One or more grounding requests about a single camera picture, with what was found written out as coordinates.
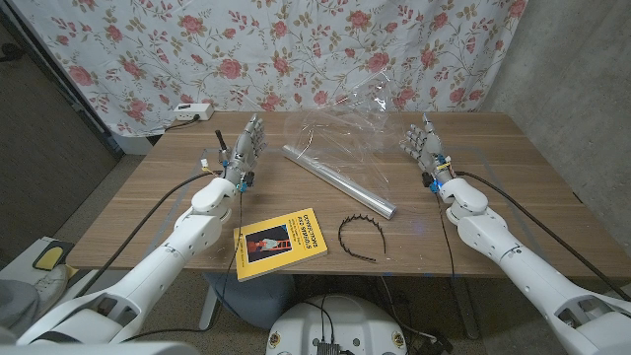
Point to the grey trouser leg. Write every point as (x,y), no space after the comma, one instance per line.
(17,305)

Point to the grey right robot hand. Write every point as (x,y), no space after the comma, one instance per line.
(428,148)

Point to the black box on floor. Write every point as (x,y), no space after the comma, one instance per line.
(434,345)

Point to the white power strip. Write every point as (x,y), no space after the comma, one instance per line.
(189,112)

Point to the yellow pad with black rim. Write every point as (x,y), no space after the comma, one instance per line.
(49,256)

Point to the dark grey partition panel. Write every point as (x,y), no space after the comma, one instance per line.
(39,148)

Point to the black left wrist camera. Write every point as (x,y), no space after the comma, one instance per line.
(249,178)

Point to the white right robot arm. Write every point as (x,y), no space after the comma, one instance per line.
(517,266)

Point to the floral backdrop cloth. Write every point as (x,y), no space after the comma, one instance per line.
(296,49)

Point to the blue-grey stool under table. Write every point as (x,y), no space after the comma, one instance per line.
(256,301)

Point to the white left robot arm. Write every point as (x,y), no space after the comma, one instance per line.
(148,276)

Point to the black toothed hair band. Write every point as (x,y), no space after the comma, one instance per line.
(340,239)

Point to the yellow book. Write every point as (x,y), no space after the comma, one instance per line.
(281,244)

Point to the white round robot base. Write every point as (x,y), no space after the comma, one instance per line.
(340,320)

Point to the white table leg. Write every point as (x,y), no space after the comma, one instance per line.
(208,310)

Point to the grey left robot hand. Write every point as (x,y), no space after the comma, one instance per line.
(244,150)

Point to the white floor platform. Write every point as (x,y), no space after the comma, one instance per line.
(20,268)

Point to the grey finned module on base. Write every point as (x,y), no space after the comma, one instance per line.
(328,348)

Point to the white shoe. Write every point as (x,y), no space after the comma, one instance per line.
(49,288)

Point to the transparent cling film sheet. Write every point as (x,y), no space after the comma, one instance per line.
(345,138)

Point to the silver cling film roll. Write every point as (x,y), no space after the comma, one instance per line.
(340,183)

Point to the grey table leg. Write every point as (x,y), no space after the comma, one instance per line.
(466,310)

